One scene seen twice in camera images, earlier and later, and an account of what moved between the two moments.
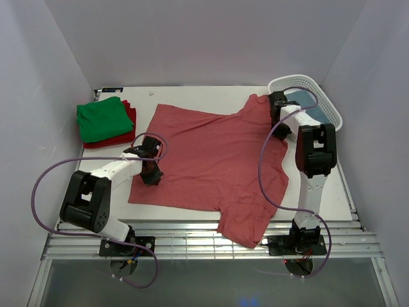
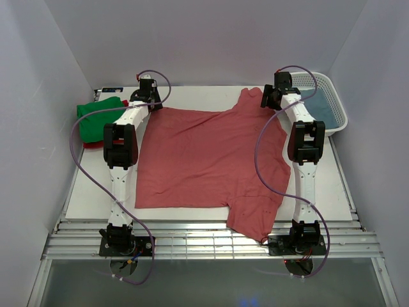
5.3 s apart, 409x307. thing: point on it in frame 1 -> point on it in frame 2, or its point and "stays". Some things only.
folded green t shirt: [103, 119] stays
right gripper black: [279, 130] -> [266, 98]
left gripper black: [151, 174] -> [155, 100]
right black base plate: [284, 245] stays
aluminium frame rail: [206, 240] stays
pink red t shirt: [211, 161] stays
